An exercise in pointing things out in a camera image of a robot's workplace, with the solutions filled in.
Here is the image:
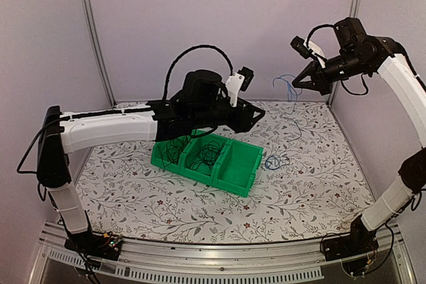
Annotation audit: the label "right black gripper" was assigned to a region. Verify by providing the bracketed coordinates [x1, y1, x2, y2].
[293, 50, 370, 95]

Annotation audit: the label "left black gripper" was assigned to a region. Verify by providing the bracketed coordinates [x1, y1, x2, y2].
[192, 95, 266, 133]

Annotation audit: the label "blue cable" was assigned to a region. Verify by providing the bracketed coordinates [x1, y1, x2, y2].
[264, 74, 302, 172]

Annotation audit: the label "black cable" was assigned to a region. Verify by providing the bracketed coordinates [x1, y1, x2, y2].
[159, 136, 190, 170]
[186, 140, 227, 174]

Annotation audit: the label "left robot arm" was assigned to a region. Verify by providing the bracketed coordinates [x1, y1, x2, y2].
[17, 45, 265, 253]

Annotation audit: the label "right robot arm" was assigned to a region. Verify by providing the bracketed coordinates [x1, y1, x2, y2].
[290, 17, 425, 255]

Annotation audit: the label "green three-compartment bin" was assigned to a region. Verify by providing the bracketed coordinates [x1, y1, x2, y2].
[151, 134, 263, 198]

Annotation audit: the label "floral table mat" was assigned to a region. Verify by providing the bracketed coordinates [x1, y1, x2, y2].
[77, 102, 373, 243]

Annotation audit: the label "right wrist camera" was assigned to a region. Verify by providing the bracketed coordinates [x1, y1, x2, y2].
[290, 36, 327, 69]

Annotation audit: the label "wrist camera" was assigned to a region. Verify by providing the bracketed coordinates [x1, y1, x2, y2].
[290, 36, 327, 69]
[225, 67, 254, 107]

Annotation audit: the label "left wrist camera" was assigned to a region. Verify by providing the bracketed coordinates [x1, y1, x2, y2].
[225, 67, 254, 107]

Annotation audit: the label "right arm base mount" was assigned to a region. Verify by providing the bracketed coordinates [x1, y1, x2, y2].
[319, 231, 379, 277]

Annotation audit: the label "front aluminium rail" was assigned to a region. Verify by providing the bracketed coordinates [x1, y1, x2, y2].
[29, 222, 417, 283]

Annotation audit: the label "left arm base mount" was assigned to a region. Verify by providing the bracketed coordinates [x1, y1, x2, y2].
[65, 230, 122, 261]

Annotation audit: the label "left aluminium frame post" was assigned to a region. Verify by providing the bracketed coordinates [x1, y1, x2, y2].
[81, 0, 116, 106]

